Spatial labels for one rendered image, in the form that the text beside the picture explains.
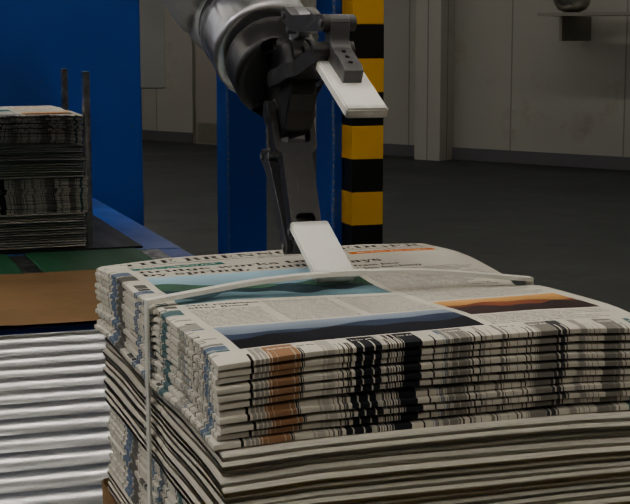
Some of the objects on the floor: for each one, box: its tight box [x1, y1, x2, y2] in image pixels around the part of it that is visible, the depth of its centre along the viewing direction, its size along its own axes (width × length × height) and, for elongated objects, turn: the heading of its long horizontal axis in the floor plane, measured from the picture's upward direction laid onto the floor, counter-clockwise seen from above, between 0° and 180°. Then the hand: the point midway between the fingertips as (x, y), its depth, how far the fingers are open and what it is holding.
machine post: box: [216, 73, 267, 254], centre depth 287 cm, size 9×9×155 cm
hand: (346, 190), depth 102 cm, fingers open, 13 cm apart
